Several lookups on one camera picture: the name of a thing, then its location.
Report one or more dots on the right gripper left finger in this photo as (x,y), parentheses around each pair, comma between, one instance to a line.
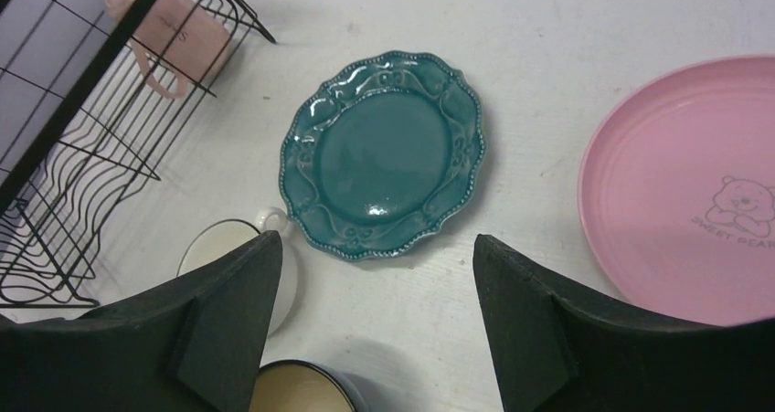
(190,344)

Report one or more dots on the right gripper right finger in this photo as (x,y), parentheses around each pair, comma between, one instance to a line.
(559,345)

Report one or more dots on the pink plastic plate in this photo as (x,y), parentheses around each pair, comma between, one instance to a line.
(676,193)

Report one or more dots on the black bowl cream inside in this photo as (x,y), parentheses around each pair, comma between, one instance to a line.
(296,385)

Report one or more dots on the light pink mug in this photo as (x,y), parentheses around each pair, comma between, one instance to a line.
(184,38)

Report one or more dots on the teal scalloped ceramic plate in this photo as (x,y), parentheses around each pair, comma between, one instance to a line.
(382,155)

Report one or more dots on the black wire dish rack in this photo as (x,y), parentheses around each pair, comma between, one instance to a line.
(81,132)

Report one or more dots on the white cup with black rim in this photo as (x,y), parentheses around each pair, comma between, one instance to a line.
(277,279)

